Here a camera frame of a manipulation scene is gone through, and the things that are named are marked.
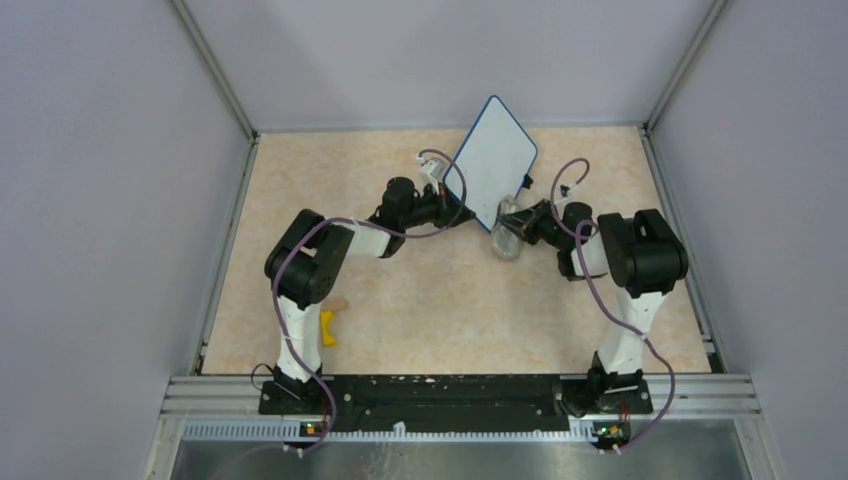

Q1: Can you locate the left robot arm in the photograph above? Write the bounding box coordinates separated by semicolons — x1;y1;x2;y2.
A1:
260;177;476;414

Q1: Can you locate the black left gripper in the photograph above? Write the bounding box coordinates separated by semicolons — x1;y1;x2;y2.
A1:
401;183;475;231

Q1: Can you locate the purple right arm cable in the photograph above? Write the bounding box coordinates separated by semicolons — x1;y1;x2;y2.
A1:
549;157;677;458

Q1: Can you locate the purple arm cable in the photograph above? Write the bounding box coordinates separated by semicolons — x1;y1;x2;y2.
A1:
549;157;677;458
211;148;469;465

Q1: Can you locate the blue-framed small whiteboard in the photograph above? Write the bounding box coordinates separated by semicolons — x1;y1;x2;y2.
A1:
443;95;538;232

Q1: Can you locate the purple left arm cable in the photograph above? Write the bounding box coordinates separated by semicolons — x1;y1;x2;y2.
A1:
211;148;469;465

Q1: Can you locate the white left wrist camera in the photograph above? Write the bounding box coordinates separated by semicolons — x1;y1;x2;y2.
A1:
417;157;447;191

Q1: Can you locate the white slotted cable duct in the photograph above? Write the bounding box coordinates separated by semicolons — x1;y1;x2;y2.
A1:
182;420;597;443

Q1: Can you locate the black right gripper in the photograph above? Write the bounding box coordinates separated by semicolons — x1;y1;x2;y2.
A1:
497;199;569;251

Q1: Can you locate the grey oval whiteboard eraser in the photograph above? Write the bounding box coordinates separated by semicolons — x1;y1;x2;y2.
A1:
490;195;524;261

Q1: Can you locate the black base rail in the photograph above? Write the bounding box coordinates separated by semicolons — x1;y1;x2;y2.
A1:
258;374;654;434

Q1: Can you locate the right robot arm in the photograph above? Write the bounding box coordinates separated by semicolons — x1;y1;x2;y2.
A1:
491;196;689;417

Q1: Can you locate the left aluminium corner post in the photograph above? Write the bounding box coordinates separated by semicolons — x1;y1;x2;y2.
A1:
168;0;258;143

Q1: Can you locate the tan wooden block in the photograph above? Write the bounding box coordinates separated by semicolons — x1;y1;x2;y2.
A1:
327;298;349;312

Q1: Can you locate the yellow toy block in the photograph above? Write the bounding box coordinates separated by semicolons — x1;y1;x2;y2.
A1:
320;311;337;347

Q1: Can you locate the aluminium corner post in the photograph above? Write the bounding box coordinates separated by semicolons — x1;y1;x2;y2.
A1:
168;0;258;143
642;0;734;137

